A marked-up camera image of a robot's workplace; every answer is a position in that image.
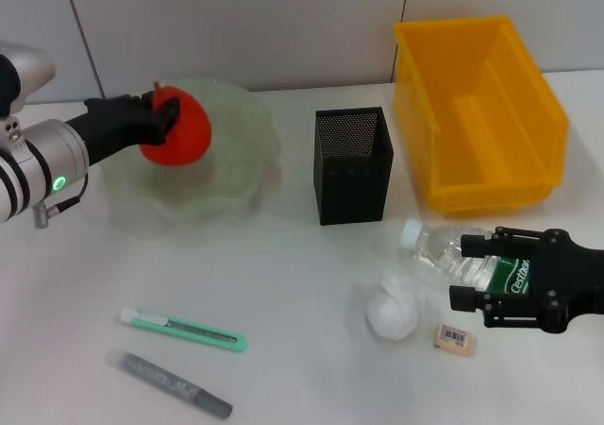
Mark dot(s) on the yellow plastic bin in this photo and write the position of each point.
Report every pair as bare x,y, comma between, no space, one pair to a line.
424,90

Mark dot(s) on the beige eraser with barcode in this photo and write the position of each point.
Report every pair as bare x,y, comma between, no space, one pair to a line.
454,339

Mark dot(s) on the clear green-label water bottle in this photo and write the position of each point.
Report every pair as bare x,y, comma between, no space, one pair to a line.
439,250

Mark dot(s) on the white paper ball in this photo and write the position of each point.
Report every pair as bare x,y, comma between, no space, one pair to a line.
391,314

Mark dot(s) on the pale green glass fruit plate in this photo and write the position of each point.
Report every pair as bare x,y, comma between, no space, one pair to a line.
240,151

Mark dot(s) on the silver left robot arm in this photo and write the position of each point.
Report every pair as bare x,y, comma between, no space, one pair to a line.
52,156

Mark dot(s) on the green utility knife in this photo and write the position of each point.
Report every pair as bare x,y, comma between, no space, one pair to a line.
207,337

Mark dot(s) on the black mesh pen holder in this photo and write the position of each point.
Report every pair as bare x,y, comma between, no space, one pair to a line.
354,189

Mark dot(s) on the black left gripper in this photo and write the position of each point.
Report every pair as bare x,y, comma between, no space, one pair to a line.
113,123

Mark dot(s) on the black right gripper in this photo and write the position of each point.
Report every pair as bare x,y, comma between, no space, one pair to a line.
566,278

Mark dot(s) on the grey marker pen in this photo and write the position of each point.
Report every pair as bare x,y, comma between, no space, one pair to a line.
165,380

